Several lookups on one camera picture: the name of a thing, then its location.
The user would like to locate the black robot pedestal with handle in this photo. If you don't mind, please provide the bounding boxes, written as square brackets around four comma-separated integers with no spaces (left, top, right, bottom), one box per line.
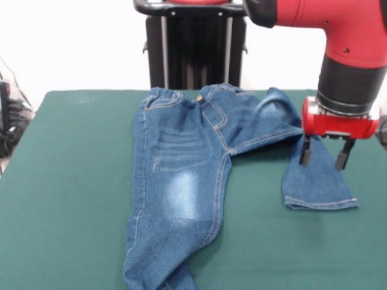
[132,0,249,91]

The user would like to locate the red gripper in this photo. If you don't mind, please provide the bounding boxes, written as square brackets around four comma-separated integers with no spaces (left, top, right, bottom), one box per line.
[298,95,382,170]

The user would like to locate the blue denim jeans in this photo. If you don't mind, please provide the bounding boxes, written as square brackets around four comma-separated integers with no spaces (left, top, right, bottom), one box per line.
[122,83,360,290]

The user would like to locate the dark green table cloth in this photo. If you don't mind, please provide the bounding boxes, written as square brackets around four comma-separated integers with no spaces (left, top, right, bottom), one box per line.
[0,89,387,290]

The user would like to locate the black cable tangle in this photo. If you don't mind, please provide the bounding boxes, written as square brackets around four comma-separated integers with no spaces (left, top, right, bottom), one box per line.
[0,56,34,158]

